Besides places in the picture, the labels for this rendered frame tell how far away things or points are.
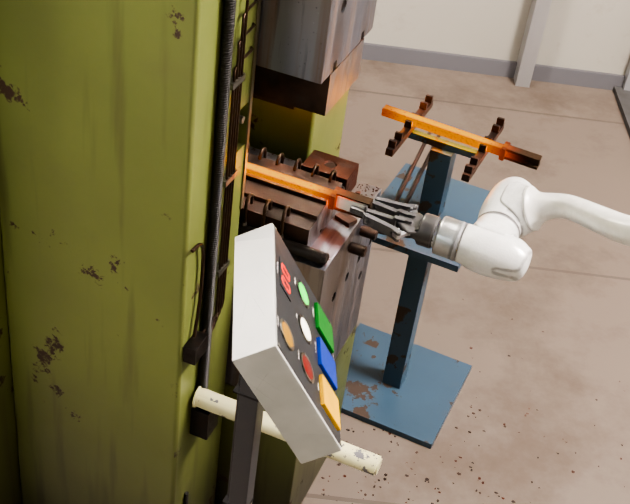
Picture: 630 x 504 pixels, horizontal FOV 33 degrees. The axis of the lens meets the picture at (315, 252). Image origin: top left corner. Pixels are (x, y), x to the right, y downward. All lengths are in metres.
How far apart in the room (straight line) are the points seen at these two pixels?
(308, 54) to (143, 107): 0.34
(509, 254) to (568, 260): 1.85
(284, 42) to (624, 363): 2.07
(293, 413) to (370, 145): 2.86
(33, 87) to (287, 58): 0.49
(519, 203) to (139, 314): 0.87
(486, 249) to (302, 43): 0.61
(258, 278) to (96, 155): 0.43
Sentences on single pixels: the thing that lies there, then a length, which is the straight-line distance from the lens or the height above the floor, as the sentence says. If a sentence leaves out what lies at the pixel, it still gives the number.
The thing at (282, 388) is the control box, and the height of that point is 1.11.
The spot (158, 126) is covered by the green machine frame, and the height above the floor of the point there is 1.34.
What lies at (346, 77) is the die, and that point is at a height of 1.31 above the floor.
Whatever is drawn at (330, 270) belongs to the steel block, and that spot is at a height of 0.89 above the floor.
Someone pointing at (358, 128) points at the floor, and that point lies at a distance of 4.72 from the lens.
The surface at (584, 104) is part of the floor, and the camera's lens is 5.31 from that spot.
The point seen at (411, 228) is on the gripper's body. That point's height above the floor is 1.00.
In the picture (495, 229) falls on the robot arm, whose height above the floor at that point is 1.04.
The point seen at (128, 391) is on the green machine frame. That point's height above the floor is 0.64.
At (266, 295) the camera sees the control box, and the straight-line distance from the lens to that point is 1.85.
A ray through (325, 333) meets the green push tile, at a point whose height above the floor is 1.02.
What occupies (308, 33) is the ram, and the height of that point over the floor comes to 1.46.
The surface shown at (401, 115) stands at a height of 0.95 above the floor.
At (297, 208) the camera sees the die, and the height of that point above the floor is 0.99.
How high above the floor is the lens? 2.37
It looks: 37 degrees down
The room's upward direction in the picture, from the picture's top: 8 degrees clockwise
